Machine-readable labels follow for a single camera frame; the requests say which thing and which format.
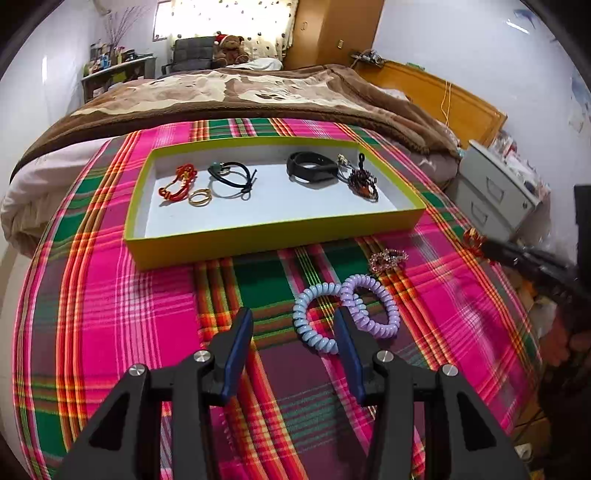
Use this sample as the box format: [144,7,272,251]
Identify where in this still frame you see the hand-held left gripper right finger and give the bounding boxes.
[333,308,532,480]

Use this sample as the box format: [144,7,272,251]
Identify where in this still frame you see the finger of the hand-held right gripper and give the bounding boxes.
[480,236,578,291]

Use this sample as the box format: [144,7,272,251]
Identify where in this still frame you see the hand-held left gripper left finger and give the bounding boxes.
[55,307,254,480]

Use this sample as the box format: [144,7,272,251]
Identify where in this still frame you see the small red hair accessory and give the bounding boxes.
[463,227,491,260]

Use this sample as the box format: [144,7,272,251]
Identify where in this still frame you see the yellow-green shallow box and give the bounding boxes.
[124,136,428,272]

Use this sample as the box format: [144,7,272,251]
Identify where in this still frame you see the brown hair claw clip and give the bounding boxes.
[346,154,380,204]

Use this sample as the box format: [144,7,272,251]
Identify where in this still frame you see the black hair tie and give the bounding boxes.
[208,160,259,202]

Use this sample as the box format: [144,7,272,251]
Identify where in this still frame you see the red cord bracelet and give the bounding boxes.
[158,164,199,202]

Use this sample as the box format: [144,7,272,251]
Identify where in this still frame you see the black wristband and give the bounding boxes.
[286,151,337,185]

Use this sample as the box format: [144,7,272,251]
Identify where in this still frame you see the person's right hand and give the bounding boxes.
[539,318,586,371]

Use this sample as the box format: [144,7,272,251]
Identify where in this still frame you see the white drawer nightstand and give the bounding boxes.
[450,140,541,241]

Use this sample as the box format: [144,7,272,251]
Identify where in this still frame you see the clutter on nightstand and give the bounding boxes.
[489,130,553,195]

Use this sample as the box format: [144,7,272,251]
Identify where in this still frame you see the pink rhinestone hair clip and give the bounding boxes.
[368,248,410,278]

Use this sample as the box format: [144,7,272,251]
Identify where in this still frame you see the pink green plaid cloth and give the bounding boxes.
[11,117,544,480]

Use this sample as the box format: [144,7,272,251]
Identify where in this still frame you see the wooden headboard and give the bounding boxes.
[355,60,509,148]

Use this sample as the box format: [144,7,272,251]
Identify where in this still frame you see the brown patterned blanket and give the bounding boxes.
[9,64,462,185]

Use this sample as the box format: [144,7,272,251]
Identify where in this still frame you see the white pillow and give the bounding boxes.
[226,58,283,72]

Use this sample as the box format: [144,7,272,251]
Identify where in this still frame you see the wooden wardrobe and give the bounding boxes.
[283,0,386,71]

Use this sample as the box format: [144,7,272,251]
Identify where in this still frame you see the dark grey chair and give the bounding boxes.
[161,36,218,77]

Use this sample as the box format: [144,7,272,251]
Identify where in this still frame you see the grey desk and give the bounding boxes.
[81,55,158,103]

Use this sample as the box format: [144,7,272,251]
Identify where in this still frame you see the brown teddy bear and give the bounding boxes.
[212,31,250,68]

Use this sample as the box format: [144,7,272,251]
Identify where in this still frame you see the bottles on desk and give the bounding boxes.
[84,39,153,75]

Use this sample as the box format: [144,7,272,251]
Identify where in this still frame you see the spotted curtain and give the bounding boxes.
[173,0,300,61]

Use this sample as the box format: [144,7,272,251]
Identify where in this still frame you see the window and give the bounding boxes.
[153,0,185,40]

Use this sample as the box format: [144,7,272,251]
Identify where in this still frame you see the vase with bare branches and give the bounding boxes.
[104,7,133,49]

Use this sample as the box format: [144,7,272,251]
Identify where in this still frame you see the purple spiral hair tie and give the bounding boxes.
[339,274,400,339]

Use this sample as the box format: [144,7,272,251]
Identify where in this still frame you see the blue spiral hair tie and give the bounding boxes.
[292,284,345,355]

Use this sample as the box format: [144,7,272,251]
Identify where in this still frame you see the pale wall poster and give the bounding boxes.
[569,65,591,136]

